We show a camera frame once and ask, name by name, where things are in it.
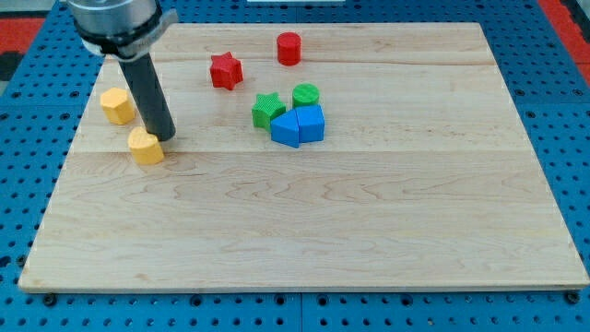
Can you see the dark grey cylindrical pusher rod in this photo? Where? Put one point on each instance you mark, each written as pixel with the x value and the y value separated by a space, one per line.
pixel 143 82

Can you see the yellow heart block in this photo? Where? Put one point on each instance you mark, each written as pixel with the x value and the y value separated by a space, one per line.
pixel 144 147

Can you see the yellow hexagon block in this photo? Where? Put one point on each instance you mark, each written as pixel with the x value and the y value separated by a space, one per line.
pixel 118 108

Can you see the red star block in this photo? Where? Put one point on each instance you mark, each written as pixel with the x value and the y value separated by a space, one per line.
pixel 225 71

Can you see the green star block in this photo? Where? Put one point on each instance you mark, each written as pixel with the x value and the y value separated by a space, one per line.
pixel 266 108

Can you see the red cylinder block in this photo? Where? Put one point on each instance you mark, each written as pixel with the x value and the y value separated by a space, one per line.
pixel 289 48

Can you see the blue pentagon block left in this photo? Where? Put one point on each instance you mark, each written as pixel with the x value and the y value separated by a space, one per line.
pixel 285 129

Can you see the blue pentagon block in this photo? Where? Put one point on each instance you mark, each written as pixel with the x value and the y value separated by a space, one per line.
pixel 285 129
pixel 311 122

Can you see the green cylinder block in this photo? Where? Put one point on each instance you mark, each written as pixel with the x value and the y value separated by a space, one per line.
pixel 305 94

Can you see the blue pentagon block right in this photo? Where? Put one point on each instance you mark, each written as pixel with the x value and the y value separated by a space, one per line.
pixel 311 122

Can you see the light wooden board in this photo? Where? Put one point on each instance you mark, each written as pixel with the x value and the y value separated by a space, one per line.
pixel 425 181

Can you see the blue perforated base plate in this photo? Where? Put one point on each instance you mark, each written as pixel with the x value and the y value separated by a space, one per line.
pixel 44 101

